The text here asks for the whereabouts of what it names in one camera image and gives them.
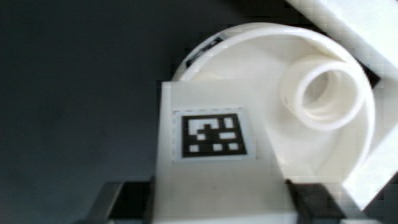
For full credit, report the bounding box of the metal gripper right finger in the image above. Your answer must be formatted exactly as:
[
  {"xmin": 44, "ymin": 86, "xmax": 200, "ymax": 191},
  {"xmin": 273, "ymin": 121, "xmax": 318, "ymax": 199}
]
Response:
[{"xmin": 284, "ymin": 179, "xmax": 380, "ymax": 224}]

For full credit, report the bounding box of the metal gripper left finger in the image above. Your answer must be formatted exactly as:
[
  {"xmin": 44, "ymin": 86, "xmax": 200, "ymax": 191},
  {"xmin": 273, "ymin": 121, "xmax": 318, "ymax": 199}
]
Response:
[{"xmin": 76, "ymin": 178, "xmax": 156, "ymax": 224}]

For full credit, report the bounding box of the white stool leg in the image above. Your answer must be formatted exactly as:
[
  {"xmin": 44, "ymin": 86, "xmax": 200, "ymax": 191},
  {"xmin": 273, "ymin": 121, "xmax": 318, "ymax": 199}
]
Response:
[{"xmin": 152, "ymin": 80, "xmax": 296, "ymax": 224}]

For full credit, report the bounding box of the white round stool seat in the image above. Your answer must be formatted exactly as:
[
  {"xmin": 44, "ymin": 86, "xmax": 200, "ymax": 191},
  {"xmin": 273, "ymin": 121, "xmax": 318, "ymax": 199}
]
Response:
[{"xmin": 172, "ymin": 23, "xmax": 375, "ymax": 182}]

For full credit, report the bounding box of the white U-shaped fence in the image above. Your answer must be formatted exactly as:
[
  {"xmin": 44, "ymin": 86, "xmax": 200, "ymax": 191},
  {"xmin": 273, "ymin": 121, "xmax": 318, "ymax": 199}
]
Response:
[{"xmin": 286, "ymin": 0, "xmax": 398, "ymax": 209}]

